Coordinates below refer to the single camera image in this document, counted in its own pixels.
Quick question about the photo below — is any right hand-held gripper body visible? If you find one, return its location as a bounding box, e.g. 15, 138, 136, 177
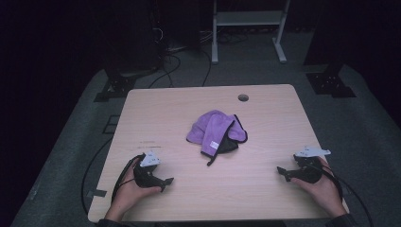
292, 146, 332, 184

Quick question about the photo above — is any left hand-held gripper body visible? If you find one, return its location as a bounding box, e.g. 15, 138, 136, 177
133, 150, 165, 189

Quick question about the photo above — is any purple cloth with black trim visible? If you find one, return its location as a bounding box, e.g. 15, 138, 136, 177
185, 109, 249, 167

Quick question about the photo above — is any person's right hand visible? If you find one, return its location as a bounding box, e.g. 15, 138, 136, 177
289, 157, 348, 218

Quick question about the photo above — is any person's left hand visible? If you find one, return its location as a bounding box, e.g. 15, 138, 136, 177
104, 158, 163, 221

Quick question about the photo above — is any grey tape strip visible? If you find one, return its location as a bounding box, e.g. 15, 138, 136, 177
86, 188, 108, 199

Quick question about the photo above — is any black stand base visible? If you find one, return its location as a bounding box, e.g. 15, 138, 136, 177
305, 71, 357, 99
93, 74, 137, 103

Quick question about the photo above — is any dark equipment rack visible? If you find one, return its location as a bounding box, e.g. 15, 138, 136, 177
102, 0, 166, 77

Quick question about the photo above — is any left hand-held gripper cable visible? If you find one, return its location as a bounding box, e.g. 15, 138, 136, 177
111, 153, 147, 202

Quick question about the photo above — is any black floor cable bundle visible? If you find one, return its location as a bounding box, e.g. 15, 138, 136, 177
147, 50, 213, 89

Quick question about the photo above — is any white metal table frame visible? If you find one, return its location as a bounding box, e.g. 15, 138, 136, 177
211, 0, 291, 65

